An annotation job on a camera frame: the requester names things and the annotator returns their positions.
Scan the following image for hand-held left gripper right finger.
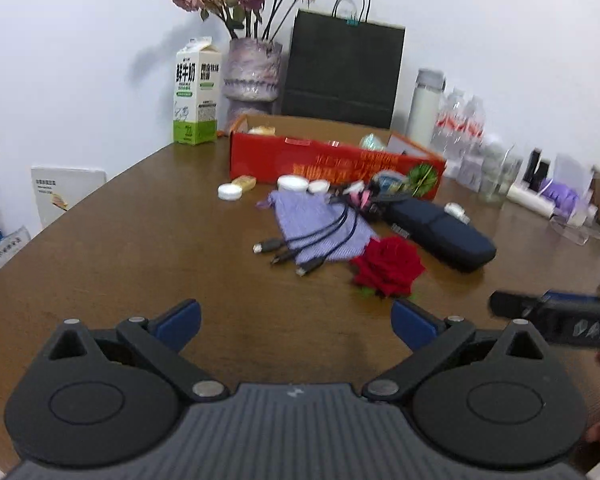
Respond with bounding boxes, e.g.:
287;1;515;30
362;299;557;402

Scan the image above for purple and white vase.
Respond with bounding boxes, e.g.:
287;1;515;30
222;37;283;133

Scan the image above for navy zip case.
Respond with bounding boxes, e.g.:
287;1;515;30
382;196;497;273

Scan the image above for clear water bottle red label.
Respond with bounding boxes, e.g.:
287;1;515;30
432;87;468;161
460;95;487;161

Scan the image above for purple fabric pouch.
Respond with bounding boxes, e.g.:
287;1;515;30
256;190;378;263

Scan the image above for black paper bag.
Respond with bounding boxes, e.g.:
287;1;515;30
280;0;407;131

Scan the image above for pink and black small item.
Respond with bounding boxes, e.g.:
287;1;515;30
342;182;375;212

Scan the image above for brown wooden desk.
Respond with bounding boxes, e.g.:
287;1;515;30
0;114;600;473

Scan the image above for white paper roll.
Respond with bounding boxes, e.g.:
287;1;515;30
507;182;556;218

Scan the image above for blue and white packets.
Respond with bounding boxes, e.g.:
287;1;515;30
0;225;31;286

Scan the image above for white bottle with grey cap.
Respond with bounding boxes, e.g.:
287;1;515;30
405;67;446;146

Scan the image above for red cardboard box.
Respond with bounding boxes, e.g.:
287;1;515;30
228;114;447;202

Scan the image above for white and green milk carton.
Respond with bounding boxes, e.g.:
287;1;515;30
172;37;222;146

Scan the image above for black multi-head charging cable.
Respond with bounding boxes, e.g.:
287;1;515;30
252;195;381;277

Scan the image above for red artificial rose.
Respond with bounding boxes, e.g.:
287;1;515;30
350;236;427;301

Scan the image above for clear glass jar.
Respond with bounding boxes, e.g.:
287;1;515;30
480;135;523;203

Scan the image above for small black containers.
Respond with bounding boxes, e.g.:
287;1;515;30
525;149;551;191

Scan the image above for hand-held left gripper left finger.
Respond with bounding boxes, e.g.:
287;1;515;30
45;299;229;402

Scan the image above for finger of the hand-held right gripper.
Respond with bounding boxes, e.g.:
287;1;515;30
489;290;551;320

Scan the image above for purple item in clear holder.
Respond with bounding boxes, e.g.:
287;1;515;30
547;152;600;246

